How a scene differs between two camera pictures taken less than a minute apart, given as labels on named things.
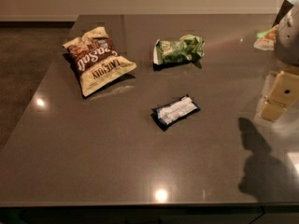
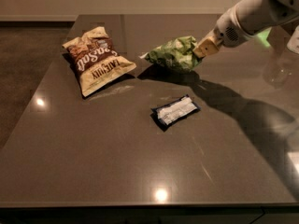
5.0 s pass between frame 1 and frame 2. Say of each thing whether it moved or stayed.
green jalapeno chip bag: moved
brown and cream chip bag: stayed
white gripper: moved
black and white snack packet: stayed
